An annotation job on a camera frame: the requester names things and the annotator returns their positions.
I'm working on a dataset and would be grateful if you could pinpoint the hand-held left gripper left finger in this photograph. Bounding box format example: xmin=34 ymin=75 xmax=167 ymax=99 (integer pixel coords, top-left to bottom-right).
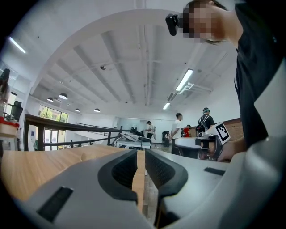
xmin=22 ymin=148 xmax=157 ymax=229

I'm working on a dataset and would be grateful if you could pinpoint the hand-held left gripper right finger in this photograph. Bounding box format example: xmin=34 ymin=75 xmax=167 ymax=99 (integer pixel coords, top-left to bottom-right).
xmin=144 ymin=148 xmax=232 ymax=229

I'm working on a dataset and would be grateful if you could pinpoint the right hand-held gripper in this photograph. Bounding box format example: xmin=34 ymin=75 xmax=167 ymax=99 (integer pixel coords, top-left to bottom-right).
xmin=174 ymin=121 xmax=231 ymax=161

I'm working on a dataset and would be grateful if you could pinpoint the person's right forearm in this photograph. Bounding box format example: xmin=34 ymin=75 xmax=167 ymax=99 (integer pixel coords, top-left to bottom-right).
xmin=217 ymin=136 xmax=248 ymax=162

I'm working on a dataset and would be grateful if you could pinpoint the person's right hand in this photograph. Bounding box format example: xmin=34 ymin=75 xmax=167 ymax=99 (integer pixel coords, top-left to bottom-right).
xmin=201 ymin=142 xmax=217 ymax=160

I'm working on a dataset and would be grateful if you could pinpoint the white and blue desk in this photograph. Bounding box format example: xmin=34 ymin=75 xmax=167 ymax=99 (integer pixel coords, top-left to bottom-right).
xmin=115 ymin=132 xmax=153 ymax=150

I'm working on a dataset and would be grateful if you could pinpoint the black railing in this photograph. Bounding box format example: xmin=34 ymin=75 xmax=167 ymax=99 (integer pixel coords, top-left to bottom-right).
xmin=23 ymin=113 xmax=135 ymax=152

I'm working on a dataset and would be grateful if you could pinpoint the glass window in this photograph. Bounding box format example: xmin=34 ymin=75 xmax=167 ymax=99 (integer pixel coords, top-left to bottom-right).
xmin=38 ymin=104 xmax=69 ymax=123

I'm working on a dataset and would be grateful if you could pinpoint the wooden table with white legs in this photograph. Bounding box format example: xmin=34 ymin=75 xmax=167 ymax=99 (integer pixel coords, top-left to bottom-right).
xmin=0 ymin=122 xmax=19 ymax=137

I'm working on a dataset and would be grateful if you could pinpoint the person's black shirt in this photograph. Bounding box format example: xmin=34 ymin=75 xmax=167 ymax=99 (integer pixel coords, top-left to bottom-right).
xmin=233 ymin=2 xmax=286 ymax=149

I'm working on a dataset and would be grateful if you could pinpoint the red cloth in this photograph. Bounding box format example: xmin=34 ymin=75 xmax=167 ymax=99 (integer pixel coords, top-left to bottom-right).
xmin=0 ymin=116 xmax=20 ymax=128

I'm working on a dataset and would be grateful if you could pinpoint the black office chair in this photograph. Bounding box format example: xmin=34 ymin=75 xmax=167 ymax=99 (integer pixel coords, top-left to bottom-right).
xmin=10 ymin=100 xmax=24 ymax=122

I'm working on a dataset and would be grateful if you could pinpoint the person's face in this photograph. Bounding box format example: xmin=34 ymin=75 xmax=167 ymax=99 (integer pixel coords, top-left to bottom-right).
xmin=182 ymin=0 xmax=244 ymax=49

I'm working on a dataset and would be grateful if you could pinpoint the black head camera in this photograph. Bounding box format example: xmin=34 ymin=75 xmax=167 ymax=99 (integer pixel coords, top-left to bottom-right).
xmin=164 ymin=13 xmax=185 ymax=37

